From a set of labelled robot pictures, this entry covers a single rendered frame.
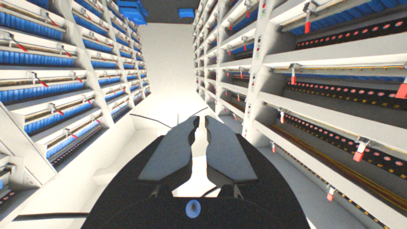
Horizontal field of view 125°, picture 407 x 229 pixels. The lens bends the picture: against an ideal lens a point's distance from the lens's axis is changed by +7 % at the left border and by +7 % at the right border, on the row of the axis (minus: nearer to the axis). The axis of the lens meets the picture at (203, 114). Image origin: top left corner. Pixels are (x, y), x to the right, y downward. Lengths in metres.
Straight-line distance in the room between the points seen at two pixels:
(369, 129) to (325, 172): 0.20
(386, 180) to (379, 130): 0.29
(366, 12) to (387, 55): 0.24
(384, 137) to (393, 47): 0.21
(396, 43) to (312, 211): 0.64
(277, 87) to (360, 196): 0.57
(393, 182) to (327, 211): 0.25
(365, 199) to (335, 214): 0.28
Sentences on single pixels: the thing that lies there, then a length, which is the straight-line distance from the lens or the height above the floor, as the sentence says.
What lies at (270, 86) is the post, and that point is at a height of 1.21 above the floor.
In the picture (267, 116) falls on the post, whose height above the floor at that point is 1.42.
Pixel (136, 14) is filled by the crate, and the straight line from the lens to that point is 2.82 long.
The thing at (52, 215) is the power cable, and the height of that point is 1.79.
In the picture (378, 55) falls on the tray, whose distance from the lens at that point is 0.51.
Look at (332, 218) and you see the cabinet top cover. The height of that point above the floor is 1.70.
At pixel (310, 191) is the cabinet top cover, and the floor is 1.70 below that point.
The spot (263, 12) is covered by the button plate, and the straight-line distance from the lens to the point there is 0.83.
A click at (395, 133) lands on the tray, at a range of 0.51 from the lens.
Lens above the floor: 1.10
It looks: 23 degrees up
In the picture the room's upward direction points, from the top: 178 degrees clockwise
